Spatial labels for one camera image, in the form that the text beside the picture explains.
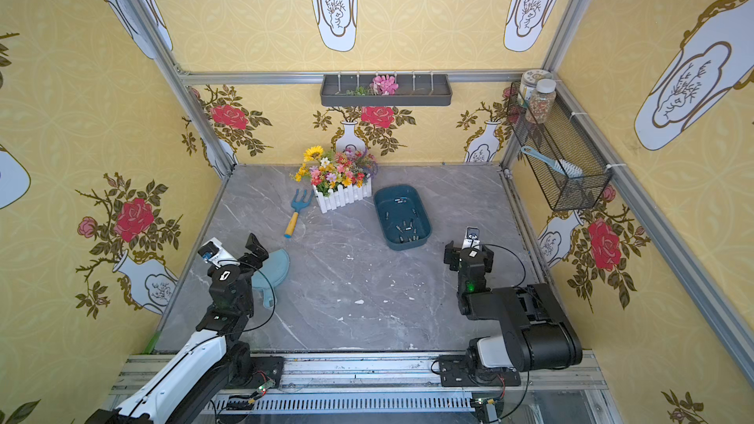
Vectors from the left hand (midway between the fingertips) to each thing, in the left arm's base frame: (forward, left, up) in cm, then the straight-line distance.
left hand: (228, 245), depth 81 cm
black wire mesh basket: (+26, -97, +15) cm, 102 cm away
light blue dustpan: (-2, -10, -12) cm, 16 cm away
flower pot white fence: (+24, -28, 0) cm, 37 cm away
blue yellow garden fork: (+26, -12, -16) cm, 33 cm away
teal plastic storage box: (+19, -51, -16) cm, 57 cm away
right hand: (+3, -72, -8) cm, 73 cm away
